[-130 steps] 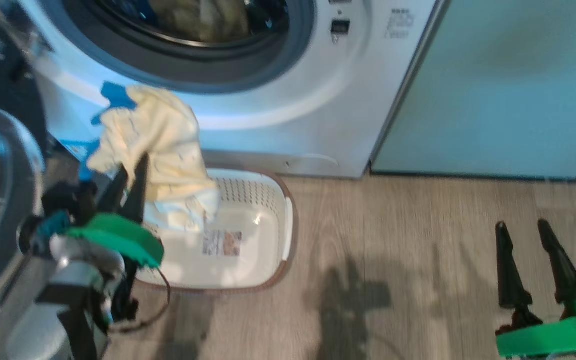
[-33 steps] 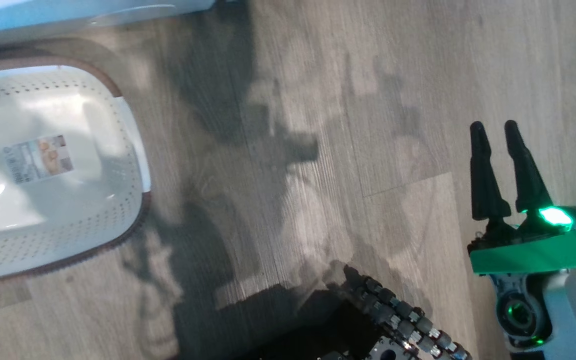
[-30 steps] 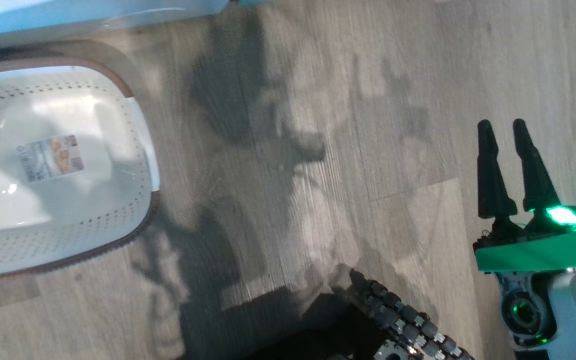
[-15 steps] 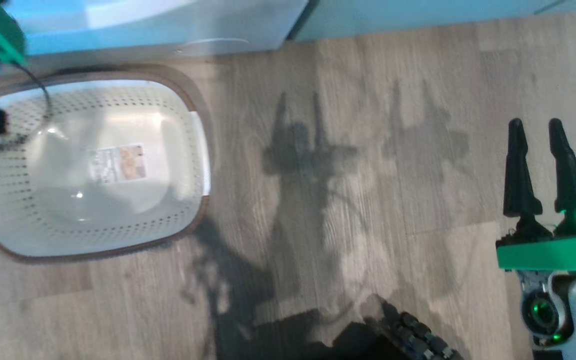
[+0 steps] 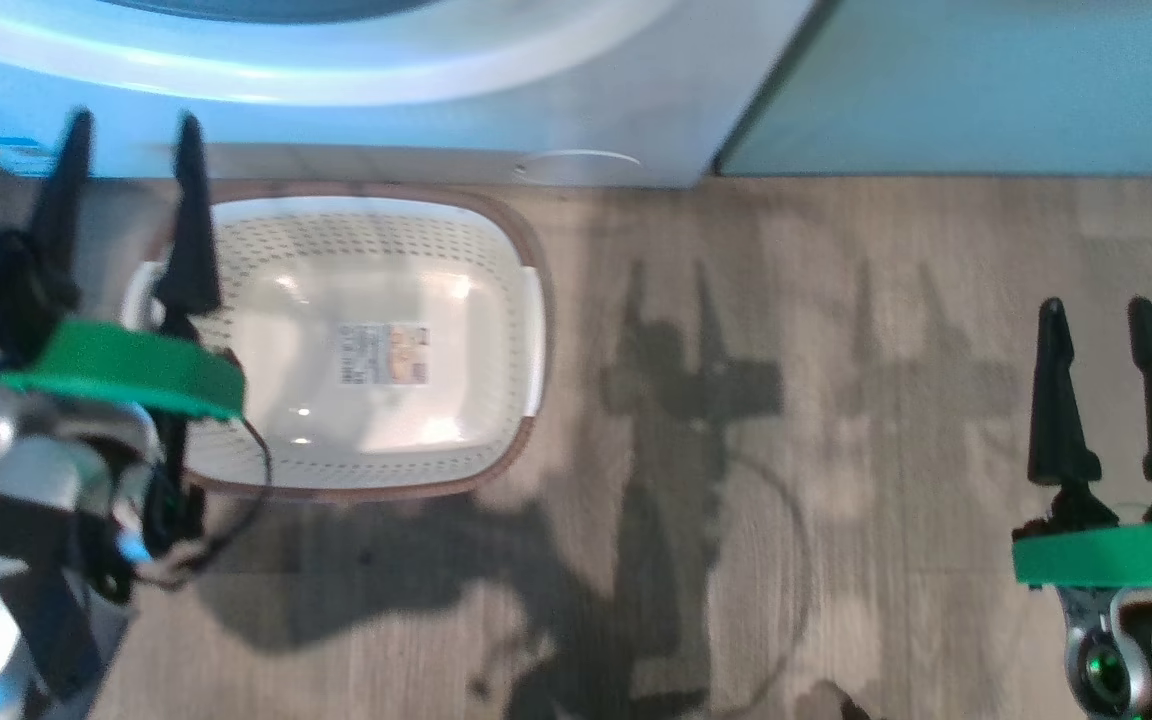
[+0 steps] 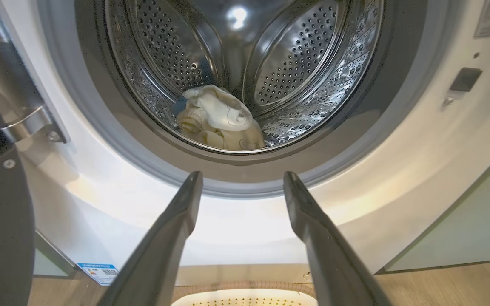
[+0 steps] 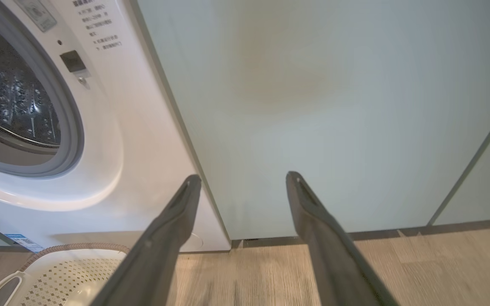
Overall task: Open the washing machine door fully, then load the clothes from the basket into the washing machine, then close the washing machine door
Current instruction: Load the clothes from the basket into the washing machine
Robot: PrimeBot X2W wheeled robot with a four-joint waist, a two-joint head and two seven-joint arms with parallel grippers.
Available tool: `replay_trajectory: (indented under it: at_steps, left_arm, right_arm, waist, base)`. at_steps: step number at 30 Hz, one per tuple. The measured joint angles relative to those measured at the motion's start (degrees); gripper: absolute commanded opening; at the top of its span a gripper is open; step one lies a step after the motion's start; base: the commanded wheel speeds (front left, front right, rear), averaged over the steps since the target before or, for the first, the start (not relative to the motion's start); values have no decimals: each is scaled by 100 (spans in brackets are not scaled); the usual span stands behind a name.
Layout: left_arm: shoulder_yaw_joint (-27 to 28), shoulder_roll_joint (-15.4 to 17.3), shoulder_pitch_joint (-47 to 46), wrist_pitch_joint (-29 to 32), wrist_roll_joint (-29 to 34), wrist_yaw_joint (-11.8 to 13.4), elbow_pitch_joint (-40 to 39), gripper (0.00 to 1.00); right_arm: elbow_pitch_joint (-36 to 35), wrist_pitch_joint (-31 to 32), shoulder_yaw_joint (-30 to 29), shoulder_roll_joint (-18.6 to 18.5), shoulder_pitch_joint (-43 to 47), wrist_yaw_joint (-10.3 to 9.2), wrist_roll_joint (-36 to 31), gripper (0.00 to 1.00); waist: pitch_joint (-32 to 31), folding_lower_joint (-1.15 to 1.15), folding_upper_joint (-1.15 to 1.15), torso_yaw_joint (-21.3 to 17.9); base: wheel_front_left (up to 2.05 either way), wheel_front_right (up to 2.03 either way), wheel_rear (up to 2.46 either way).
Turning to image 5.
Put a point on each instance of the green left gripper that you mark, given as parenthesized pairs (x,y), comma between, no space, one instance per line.
(126,365)

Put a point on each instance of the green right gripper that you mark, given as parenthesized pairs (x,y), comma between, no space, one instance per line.
(1116,555)

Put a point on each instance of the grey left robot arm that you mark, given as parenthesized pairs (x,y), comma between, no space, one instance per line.
(26,520)

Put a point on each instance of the white perforated basket brown rim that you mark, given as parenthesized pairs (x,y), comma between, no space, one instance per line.
(386,250)

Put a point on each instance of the printed basket label sticker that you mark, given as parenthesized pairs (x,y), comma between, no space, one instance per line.
(383,354)

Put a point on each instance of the white front-load washing machine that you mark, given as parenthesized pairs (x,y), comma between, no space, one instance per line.
(436,110)

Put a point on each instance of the wide pale green cabinet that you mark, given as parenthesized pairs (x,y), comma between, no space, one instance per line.
(986,90)

